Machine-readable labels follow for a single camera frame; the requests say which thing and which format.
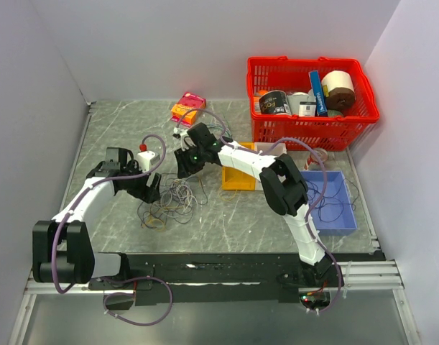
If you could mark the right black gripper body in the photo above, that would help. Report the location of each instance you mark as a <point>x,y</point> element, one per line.
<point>191,160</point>

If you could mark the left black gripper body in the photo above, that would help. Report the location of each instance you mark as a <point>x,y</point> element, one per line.
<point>137,187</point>

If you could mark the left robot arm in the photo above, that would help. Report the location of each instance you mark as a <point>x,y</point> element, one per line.
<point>61,247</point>

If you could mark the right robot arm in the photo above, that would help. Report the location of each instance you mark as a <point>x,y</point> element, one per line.
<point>285,192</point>

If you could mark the yellow plastic bin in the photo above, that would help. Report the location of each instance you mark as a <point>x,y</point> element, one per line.
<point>233,179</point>

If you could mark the pink orange small box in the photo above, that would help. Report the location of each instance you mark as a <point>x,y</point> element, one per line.
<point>186,107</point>

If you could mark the white plastic bin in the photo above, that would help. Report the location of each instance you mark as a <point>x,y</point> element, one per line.
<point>268,148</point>

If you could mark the black labelled can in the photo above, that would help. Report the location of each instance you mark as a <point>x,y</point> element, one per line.
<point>274,103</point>

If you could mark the white labelled container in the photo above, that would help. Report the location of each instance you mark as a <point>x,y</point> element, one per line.
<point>302,104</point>

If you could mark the red soda can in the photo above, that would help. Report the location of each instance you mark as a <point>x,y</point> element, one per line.
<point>314,159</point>

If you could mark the blue tall box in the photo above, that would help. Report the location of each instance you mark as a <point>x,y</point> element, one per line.
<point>317,90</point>

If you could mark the red plastic shopping basket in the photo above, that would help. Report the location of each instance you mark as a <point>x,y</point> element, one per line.
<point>349,113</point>

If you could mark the blue plastic tray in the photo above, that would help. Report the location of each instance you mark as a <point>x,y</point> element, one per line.
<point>334,215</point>

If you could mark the white paper roll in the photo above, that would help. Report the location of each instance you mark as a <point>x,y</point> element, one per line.
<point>336,79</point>

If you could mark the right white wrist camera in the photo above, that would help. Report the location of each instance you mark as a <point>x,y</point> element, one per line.
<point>182,135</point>

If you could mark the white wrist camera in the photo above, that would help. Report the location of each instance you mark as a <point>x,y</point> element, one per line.
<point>182,135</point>
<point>147,160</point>

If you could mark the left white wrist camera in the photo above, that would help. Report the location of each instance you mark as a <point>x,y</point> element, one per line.
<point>147,160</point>

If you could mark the aluminium rail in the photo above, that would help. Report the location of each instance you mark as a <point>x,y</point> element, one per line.
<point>356,276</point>

